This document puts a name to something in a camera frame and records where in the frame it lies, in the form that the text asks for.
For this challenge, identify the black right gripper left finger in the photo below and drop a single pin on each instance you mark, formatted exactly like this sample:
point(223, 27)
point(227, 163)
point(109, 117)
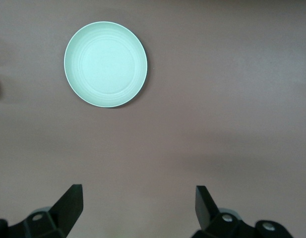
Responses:
point(56, 223)

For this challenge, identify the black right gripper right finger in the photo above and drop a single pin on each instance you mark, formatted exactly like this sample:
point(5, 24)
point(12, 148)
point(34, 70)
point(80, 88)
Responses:
point(217, 225)

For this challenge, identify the pale green round plate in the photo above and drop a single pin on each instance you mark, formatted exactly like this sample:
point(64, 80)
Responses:
point(105, 64)

